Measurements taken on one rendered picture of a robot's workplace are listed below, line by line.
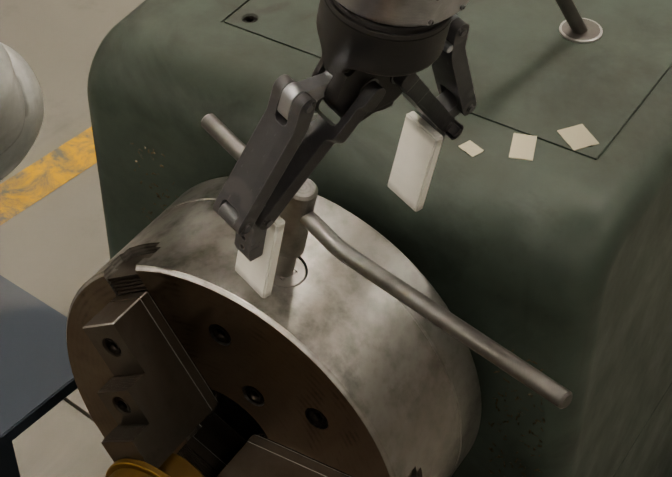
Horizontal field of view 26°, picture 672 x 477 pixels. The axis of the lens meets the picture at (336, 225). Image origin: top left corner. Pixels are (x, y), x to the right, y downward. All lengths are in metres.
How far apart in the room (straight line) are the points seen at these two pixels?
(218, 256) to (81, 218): 1.95
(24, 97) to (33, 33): 1.91
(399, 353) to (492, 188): 0.14
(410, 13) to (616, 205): 0.34
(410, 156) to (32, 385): 0.77
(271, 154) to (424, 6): 0.13
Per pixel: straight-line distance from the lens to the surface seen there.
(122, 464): 1.07
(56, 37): 3.51
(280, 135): 0.83
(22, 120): 1.62
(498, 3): 1.27
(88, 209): 3.00
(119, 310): 1.06
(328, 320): 1.02
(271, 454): 1.09
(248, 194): 0.84
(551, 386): 0.86
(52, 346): 1.68
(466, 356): 1.10
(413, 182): 0.98
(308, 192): 0.96
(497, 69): 1.19
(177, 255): 1.05
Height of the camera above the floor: 1.94
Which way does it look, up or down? 42 degrees down
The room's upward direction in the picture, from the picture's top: straight up
